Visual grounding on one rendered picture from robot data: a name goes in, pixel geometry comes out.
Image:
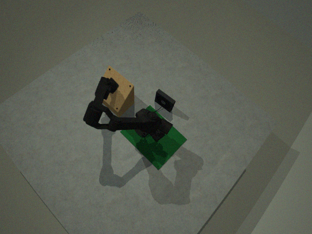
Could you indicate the green circuit board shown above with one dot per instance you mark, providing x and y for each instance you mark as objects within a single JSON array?
[{"x": 156, "y": 152}]

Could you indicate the black square fan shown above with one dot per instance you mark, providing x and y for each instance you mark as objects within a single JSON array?
[{"x": 164, "y": 100}]

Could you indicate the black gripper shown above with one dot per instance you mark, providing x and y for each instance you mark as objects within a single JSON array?
[{"x": 157, "y": 135}]

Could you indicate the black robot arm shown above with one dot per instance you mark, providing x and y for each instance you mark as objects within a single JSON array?
[{"x": 147, "y": 123}]

